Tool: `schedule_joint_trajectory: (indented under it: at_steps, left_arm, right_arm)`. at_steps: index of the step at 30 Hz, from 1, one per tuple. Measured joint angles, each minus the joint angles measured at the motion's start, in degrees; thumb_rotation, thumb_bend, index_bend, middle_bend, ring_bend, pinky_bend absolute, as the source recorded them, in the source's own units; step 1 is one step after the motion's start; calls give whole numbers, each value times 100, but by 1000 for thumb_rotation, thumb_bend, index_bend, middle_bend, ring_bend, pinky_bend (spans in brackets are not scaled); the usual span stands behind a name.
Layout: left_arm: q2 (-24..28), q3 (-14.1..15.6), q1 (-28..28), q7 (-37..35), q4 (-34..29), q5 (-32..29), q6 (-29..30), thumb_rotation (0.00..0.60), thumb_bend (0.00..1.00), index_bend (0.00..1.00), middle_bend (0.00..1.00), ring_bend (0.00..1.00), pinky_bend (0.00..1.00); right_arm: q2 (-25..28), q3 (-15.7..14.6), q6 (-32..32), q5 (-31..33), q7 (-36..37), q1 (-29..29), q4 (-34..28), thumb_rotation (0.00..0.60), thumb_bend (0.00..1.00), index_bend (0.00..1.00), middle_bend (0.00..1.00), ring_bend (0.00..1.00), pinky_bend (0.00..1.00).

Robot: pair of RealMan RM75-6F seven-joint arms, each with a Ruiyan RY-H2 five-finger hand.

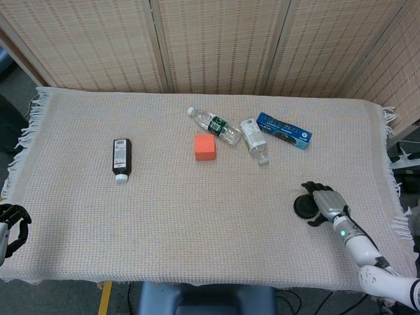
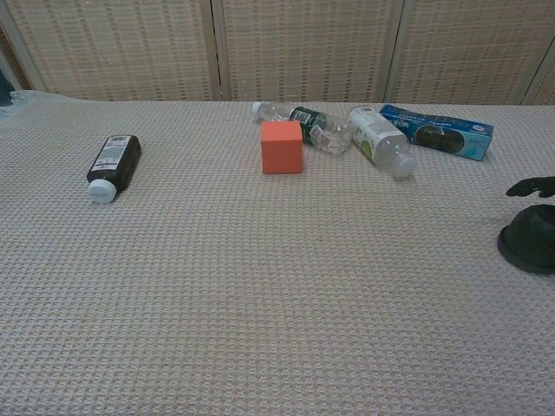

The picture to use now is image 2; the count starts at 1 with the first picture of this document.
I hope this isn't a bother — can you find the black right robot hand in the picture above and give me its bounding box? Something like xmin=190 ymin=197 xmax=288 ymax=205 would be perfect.
xmin=506 ymin=176 xmax=555 ymax=199

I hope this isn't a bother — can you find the black rounded plastic part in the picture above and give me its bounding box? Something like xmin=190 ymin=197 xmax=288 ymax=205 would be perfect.
xmin=496 ymin=205 xmax=555 ymax=275

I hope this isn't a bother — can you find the blue cookie box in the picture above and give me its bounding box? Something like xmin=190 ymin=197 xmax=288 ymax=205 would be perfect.
xmin=379 ymin=103 xmax=495 ymax=162

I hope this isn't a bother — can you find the clear bottle with white label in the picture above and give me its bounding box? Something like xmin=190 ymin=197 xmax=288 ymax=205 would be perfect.
xmin=349 ymin=107 xmax=419 ymax=181

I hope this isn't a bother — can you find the clear bottle with green label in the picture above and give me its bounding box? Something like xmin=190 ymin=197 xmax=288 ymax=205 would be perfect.
xmin=251 ymin=101 xmax=352 ymax=155

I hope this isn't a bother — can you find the orange cube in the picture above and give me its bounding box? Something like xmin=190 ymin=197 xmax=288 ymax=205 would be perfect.
xmin=261 ymin=120 xmax=304 ymax=175

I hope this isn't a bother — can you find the woven folding screen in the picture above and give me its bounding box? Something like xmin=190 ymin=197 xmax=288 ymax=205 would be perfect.
xmin=0 ymin=0 xmax=555 ymax=106

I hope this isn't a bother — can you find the beige waffle tablecloth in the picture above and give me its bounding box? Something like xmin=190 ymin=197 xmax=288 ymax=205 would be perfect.
xmin=0 ymin=89 xmax=555 ymax=416

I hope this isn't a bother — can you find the dark bottle with white cap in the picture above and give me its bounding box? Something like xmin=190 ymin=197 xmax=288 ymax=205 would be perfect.
xmin=86 ymin=133 xmax=142 ymax=205

